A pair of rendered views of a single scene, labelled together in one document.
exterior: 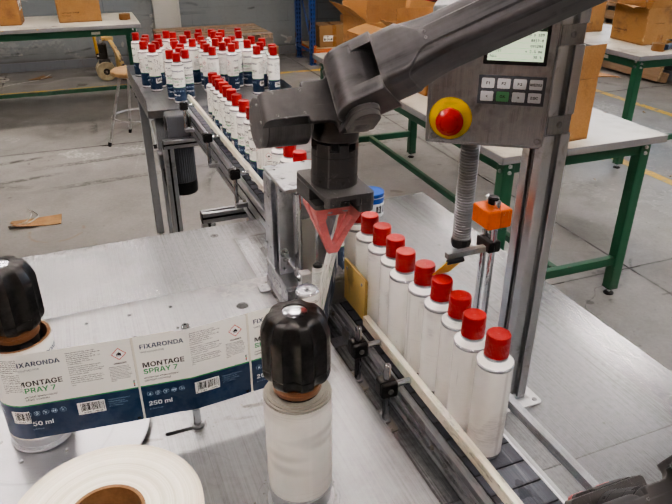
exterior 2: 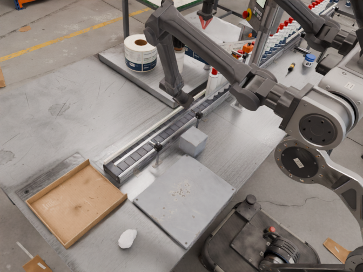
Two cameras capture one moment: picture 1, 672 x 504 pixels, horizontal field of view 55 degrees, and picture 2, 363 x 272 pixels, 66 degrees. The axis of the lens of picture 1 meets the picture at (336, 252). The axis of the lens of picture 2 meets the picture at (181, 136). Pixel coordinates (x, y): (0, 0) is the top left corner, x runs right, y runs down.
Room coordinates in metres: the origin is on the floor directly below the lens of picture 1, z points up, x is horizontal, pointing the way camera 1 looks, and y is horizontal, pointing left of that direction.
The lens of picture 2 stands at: (-0.11, -1.22, 1.91)
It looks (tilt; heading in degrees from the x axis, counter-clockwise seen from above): 47 degrees down; 56
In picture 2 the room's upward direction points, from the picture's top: 9 degrees clockwise
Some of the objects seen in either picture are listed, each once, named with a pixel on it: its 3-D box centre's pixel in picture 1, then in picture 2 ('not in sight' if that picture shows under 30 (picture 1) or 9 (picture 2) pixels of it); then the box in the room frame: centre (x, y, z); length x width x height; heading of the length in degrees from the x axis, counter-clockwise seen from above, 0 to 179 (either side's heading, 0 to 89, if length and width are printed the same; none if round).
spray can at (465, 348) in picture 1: (468, 372); (216, 79); (0.76, -0.19, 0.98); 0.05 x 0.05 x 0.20
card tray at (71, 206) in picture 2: not in sight; (78, 199); (-0.13, -0.56, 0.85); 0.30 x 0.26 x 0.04; 22
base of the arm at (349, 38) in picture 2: not in sight; (347, 42); (0.91, -0.68, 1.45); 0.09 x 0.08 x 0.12; 21
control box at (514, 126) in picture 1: (491, 72); (264, 7); (0.93, -0.22, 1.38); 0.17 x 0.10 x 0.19; 77
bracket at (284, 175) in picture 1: (300, 175); (251, 22); (1.15, 0.07, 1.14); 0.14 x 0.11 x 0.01; 22
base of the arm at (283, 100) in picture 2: not in sight; (284, 101); (0.45, -0.86, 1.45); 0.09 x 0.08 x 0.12; 21
